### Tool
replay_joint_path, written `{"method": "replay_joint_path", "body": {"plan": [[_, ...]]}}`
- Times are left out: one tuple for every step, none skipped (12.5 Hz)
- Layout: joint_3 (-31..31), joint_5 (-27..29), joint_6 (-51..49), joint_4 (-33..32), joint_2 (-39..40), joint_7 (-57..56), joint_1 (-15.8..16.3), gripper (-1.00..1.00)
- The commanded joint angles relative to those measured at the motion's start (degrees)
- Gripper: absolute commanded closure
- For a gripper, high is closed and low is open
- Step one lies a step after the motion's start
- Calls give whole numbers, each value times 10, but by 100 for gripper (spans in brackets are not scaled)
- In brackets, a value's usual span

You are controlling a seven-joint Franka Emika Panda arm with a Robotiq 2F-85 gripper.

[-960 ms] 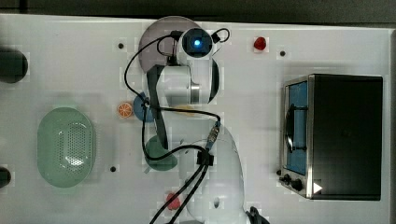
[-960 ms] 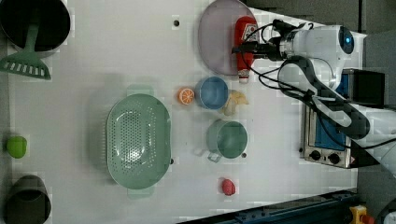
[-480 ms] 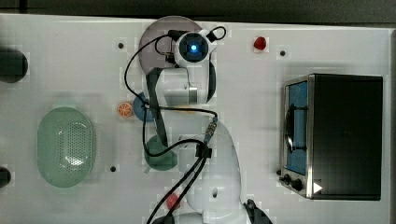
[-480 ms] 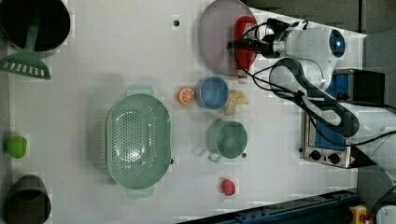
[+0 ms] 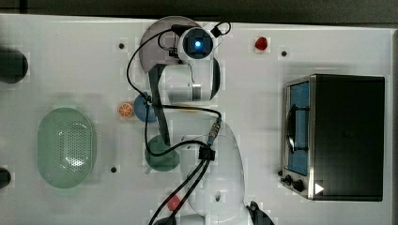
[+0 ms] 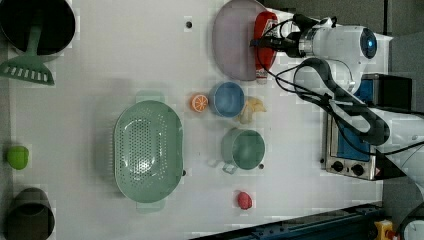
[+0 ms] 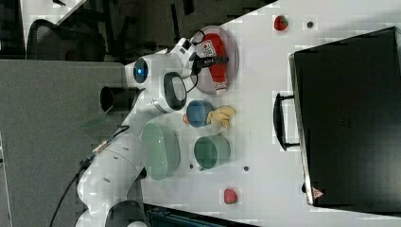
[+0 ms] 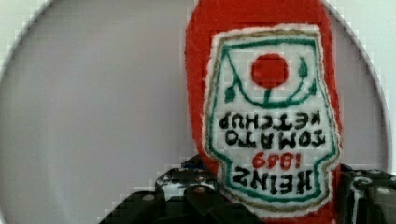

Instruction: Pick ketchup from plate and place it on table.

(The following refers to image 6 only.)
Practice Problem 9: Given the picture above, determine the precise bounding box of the yellow peeled banana toy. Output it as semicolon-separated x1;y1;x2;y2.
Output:
236;96;266;124

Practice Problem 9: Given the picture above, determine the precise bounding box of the green slotted spatula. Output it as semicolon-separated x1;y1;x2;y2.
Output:
1;12;55;86

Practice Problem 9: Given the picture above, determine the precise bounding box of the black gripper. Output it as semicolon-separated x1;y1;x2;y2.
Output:
249;14;318;58

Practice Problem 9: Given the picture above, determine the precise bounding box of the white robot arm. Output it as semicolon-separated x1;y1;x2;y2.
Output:
250;14;423;189

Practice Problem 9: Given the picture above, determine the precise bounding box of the black pot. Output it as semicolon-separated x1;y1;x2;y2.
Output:
0;0;76;57

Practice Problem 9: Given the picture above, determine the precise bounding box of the pink strawberry toy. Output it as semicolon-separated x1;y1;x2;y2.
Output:
237;192;253;210

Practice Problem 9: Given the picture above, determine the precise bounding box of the dark grey cup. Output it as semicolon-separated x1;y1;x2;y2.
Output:
5;187;55;240

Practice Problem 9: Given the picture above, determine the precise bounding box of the green perforated colander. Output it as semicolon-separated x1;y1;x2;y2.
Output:
113;90;183;213

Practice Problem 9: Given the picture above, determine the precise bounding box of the orange slice toy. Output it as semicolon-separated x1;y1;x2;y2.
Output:
190;94;208;113

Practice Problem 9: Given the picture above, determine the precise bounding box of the grey round plate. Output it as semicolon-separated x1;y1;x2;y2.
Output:
212;0;278;81

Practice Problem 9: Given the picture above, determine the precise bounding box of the silver toaster oven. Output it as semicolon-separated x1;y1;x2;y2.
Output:
321;74;412;181

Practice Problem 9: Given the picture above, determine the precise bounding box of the red plush ketchup bottle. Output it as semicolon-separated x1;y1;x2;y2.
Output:
253;11;278;85

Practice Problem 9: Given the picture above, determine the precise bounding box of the yellow red emergency button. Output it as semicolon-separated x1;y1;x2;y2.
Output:
374;220;401;240

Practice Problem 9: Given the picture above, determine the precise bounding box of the blue metal frame rail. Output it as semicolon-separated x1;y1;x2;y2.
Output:
190;204;385;240

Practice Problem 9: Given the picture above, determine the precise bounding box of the green mug with handle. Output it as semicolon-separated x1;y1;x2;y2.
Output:
221;128;266;174

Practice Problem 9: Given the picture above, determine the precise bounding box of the blue cup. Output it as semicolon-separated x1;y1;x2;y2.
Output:
208;82;245;118

